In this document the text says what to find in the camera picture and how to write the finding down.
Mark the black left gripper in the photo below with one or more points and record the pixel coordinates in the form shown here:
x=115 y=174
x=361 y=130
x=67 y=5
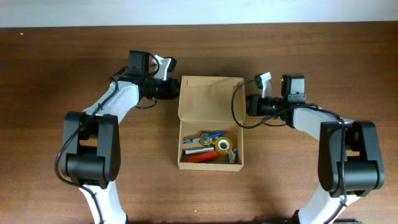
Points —
x=173 y=88

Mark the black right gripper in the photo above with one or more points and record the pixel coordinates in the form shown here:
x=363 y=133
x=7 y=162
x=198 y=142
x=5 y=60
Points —
x=251 y=105

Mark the yellow adhesive tape roll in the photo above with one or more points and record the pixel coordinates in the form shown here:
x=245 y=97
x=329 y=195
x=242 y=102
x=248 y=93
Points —
x=223 y=145

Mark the blue whiteboard marker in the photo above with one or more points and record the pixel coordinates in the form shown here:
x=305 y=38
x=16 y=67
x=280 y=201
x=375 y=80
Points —
x=198 y=151

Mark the blue ballpoint pen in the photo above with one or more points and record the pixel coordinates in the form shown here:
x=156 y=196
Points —
x=191 y=140

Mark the black yellow correction tape dispenser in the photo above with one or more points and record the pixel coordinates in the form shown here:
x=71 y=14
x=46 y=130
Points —
x=206 y=140

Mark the brown cardboard box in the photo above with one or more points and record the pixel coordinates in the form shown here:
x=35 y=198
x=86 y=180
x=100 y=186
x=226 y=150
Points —
x=211 y=105

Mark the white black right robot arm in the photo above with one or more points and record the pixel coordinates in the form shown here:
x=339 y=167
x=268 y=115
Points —
x=349 y=157

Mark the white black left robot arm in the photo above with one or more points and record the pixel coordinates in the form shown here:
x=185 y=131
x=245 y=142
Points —
x=90 y=156

